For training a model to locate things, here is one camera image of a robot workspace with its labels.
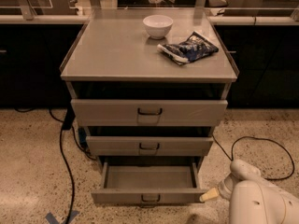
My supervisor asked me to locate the grey bottom drawer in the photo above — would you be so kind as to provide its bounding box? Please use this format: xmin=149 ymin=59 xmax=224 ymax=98
xmin=92 ymin=162 xmax=206 ymax=206

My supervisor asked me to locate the black cable floor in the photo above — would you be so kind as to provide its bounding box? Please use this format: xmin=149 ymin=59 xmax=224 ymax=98
xmin=13 ymin=106 xmax=94 ymax=224
xmin=212 ymin=134 xmax=295 ymax=182

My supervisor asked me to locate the black counter cabinet right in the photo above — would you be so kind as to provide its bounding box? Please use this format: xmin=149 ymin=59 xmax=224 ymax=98
xmin=211 ymin=17 xmax=299 ymax=108

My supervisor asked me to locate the white ceramic bowl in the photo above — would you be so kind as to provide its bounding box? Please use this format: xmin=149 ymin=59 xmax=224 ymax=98
xmin=143 ymin=15 xmax=173 ymax=39

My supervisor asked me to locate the grey middle drawer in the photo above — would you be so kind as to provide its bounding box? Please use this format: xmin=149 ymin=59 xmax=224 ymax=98
xmin=86 ymin=136 xmax=213 ymax=156

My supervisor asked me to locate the black cable left floor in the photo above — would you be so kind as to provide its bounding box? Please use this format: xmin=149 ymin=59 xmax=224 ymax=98
xmin=13 ymin=106 xmax=94 ymax=224

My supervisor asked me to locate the black counter cabinet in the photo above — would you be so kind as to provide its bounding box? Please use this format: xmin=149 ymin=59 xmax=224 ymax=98
xmin=211 ymin=17 xmax=299 ymax=108
xmin=0 ymin=21 xmax=83 ymax=108

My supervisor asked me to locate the grey top drawer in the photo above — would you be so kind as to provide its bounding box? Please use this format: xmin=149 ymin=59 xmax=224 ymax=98
xmin=71 ymin=99 xmax=227 ymax=126

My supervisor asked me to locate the grey metal drawer cabinet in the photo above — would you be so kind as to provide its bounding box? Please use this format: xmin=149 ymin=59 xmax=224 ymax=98
xmin=62 ymin=8 xmax=238 ymax=165

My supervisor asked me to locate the black cable right floor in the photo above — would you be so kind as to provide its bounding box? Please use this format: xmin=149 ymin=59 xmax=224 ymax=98
xmin=212 ymin=134 xmax=295 ymax=182

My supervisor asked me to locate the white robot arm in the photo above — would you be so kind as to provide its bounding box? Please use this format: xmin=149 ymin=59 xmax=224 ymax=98
xmin=199 ymin=160 xmax=299 ymax=224

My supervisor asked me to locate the blue white snack bag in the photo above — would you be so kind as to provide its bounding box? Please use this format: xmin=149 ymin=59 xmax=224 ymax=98
xmin=157 ymin=32 xmax=219 ymax=65

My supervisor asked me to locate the grey drawer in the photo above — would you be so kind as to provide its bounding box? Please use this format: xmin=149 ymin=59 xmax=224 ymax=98
xmin=92 ymin=162 xmax=206 ymax=206
xmin=71 ymin=99 xmax=227 ymax=126
xmin=86 ymin=136 xmax=213 ymax=156

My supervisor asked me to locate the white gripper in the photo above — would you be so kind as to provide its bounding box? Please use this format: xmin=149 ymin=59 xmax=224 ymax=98
xmin=199 ymin=174 xmax=238 ymax=203

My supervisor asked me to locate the black counter cabinet left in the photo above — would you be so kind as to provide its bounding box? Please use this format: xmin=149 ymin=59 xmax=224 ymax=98
xmin=0 ymin=21 xmax=83 ymax=108

